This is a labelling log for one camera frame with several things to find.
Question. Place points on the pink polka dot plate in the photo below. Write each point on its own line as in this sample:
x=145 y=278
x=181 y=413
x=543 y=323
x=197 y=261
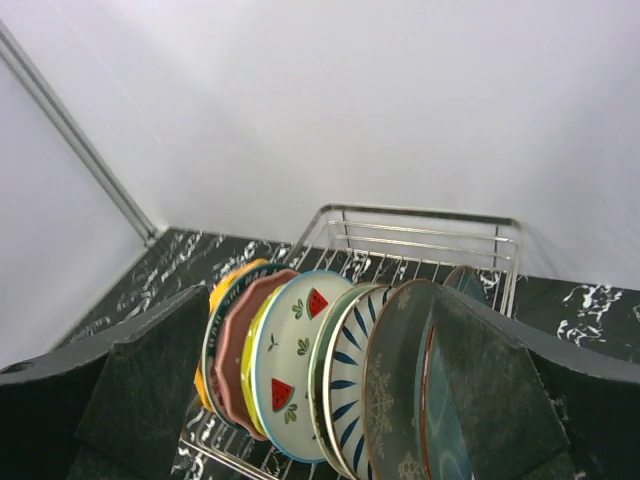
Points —
x=253 y=288

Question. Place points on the metal wire dish rack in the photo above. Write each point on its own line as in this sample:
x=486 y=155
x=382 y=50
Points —
x=361 y=243

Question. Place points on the mint green floral plate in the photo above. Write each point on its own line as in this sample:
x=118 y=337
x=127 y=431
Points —
x=316 y=366

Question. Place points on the dark teal glazed plate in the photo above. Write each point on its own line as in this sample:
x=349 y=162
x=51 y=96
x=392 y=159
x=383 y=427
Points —
x=442 y=448

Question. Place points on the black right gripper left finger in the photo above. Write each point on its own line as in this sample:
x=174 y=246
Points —
x=109 y=406

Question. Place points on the yellow polka dot plate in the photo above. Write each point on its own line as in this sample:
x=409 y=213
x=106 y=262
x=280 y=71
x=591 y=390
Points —
x=214 y=299

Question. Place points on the left aluminium frame post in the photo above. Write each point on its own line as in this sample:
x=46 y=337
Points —
x=33 y=81

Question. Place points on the grey reindeer snowflake plate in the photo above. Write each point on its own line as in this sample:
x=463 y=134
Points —
x=391 y=378

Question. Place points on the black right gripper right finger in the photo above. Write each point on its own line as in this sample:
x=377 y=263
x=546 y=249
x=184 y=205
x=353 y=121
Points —
x=532 y=406

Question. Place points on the white blue striped plate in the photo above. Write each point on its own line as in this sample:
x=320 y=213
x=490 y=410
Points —
x=343 y=377

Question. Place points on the white watermelon pattern plate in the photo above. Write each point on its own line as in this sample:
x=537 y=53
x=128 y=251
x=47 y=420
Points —
x=281 y=359

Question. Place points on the white plate green lettered rim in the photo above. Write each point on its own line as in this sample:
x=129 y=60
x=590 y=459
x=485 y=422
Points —
x=212 y=338

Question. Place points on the lime green polka dot plate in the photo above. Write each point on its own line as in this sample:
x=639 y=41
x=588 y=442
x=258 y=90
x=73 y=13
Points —
x=250 y=360

